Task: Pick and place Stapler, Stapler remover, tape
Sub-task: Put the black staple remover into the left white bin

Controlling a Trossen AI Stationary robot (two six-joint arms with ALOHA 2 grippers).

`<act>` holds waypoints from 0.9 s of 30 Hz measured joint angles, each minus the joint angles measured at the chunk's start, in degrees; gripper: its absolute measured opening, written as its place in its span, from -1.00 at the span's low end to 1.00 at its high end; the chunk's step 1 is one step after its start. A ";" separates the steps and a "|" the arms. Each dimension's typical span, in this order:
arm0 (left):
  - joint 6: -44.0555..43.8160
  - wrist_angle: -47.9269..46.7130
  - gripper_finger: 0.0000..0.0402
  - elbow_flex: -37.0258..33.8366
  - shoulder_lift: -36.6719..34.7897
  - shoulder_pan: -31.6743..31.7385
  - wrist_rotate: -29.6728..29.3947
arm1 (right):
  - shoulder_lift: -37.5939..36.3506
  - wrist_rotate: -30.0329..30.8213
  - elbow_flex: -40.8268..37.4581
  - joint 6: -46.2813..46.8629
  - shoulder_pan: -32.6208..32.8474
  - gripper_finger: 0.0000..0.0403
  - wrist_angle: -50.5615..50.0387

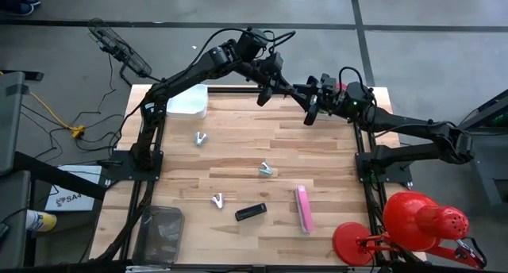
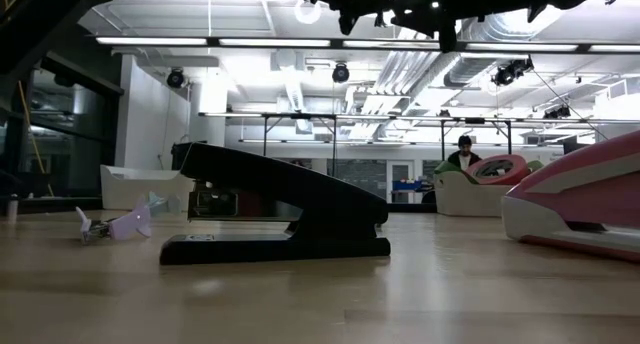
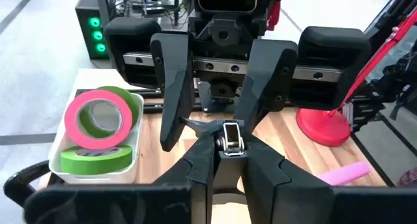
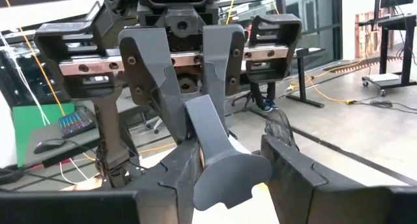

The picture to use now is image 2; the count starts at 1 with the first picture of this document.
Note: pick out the green tape roll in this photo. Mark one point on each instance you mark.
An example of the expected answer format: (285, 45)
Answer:
(536, 165)
(447, 167)

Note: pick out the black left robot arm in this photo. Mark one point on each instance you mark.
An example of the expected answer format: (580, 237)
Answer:
(50, 14)

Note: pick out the pink tape roll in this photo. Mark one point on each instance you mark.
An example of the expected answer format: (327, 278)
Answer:
(520, 171)

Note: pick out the pink stapler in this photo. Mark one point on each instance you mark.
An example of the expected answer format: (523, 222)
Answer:
(590, 199)

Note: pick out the small bottle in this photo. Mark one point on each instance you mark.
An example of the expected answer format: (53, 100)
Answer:
(12, 209)

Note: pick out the black ceiling camera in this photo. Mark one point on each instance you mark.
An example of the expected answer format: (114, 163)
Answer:
(341, 73)
(176, 79)

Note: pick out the silver ventilation duct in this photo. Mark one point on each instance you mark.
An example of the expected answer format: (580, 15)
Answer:
(465, 69)

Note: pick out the long ceiling light strip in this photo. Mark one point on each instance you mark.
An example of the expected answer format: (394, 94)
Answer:
(150, 41)

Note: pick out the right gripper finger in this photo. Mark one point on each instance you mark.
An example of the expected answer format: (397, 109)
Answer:
(448, 39)
(535, 9)

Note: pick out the black ceiling spotlight cluster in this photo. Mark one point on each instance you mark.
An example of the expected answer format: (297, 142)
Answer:
(510, 73)

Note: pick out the black stapler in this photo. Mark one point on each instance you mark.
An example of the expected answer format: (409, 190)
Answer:
(280, 189)

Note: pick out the blue storage bins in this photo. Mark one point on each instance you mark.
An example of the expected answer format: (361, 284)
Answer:
(407, 185)

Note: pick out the black frame workstation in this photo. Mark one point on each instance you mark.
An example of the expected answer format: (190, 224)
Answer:
(300, 116)

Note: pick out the white plastic bin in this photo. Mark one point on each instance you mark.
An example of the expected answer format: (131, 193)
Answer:
(465, 196)
(130, 189)

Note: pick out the person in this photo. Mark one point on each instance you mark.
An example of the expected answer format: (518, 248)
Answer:
(465, 146)

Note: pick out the black computer monitor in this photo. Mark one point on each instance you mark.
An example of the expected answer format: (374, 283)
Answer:
(177, 156)

